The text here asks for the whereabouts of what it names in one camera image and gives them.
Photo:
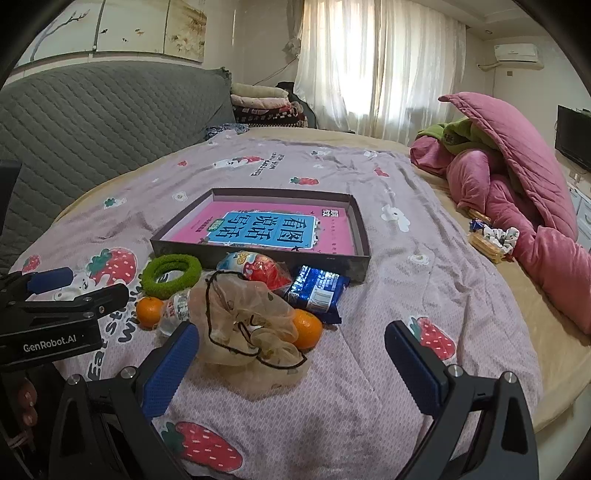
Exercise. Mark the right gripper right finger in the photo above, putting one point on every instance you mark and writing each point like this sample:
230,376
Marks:
481,427

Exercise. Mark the blue snack packet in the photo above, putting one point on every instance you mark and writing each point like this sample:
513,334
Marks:
318,292

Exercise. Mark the painted wall panel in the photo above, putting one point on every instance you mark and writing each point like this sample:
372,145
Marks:
170,27

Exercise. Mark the black television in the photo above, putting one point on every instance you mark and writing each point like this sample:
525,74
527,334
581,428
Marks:
573,135

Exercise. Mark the green garment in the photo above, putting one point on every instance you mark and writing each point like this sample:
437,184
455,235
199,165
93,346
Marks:
459,136

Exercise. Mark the white air conditioner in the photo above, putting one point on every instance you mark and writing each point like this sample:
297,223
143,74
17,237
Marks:
523,53

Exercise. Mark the dark shallow box tray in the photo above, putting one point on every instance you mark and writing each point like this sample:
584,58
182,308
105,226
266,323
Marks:
354,266

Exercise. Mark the orange tangerine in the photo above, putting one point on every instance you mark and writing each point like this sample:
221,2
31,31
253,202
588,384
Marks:
148,312
309,330

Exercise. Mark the white sheer curtain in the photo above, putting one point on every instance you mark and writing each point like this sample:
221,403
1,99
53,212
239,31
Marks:
379,68

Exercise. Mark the pink blue book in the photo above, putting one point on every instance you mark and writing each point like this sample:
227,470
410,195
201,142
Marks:
280,226

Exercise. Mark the red white snack bowl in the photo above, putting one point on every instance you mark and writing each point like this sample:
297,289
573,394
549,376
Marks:
174,311

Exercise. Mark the person's left hand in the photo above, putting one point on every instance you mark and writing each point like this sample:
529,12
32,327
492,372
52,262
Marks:
27,399

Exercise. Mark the yellow biscuit packet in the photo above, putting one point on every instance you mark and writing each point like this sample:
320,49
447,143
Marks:
491,251

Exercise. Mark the purple strawberry bedsheet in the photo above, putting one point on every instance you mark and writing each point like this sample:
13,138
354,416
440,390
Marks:
352,416

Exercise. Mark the beige mesh drawstring bag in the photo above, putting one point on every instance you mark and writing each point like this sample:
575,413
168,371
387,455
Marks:
246,334

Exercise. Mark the red blue snack bowl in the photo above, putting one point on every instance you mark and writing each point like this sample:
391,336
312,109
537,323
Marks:
257,267

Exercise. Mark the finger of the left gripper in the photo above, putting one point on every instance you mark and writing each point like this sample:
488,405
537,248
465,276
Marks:
20,286
17,315

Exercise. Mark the pink quilted comforter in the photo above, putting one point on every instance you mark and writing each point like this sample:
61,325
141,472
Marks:
520,185

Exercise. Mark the white patterned scrunchie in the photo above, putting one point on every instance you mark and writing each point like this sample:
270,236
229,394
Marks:
505,240

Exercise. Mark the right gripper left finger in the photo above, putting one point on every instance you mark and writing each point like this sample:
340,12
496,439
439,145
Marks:
104,428

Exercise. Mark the grey quilted headboard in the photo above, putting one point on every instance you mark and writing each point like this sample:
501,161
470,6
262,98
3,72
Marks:
76,127

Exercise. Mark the blue candy wrapper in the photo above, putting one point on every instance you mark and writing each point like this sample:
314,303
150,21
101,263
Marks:
477,225

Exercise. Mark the stack of folded blankets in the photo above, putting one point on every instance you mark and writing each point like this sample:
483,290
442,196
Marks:
264,106

